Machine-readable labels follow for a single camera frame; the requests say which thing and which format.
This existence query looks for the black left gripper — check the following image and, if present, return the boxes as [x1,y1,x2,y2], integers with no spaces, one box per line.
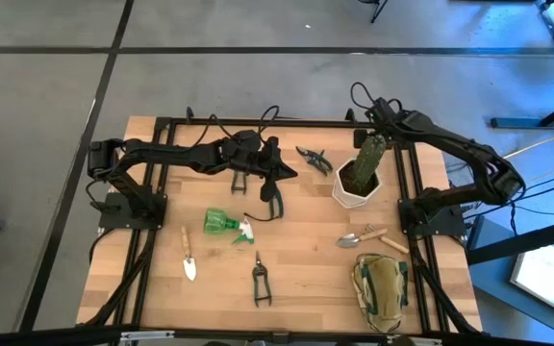
[223,128,299,204]

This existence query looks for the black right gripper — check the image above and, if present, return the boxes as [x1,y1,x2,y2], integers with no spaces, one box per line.
[352,97,406,149]

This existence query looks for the black green bypass pruner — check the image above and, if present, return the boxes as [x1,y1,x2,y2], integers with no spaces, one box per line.
[294,145,335,178]

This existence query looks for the green pruner with black strap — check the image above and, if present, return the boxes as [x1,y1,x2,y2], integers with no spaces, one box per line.
[242,185,286,223]

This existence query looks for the green cactus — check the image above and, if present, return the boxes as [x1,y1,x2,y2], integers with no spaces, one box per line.
[351,133,388,193]

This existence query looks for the white hexagonal plant pot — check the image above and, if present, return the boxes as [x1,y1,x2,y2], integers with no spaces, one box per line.
[331,157,383,210]

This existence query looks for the pointed trowel with wooden handle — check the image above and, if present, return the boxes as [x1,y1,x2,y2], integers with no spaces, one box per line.
[180,225,198,283]

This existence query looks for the tan green gardening bag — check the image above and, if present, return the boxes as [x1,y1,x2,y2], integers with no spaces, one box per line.
[351,253,411,335]

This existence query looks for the green plastic spray bottle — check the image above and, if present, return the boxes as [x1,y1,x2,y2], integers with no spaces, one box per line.
[203,207,256,246]

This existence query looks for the black stand leg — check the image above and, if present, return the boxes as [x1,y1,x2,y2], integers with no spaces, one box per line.
[357,0,390,24]

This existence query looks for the dark diagonal metal beam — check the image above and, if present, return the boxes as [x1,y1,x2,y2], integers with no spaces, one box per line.
[466,216,554,266]

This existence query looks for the white floor panel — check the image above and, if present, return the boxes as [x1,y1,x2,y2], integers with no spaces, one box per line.
[509,243,554,314]

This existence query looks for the black rig crossbar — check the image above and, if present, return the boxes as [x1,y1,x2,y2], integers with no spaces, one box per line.
[0,324,554,346]

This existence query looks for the black metal table frame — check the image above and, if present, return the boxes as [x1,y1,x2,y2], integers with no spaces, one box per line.
[82,106,485,337]

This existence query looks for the green handled garden snips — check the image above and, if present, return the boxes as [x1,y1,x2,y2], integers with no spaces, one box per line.
[251,250,273,309]

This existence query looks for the silver metal bracket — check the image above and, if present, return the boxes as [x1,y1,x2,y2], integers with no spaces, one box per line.
[118,330,176,343]
[386,334,444,346]

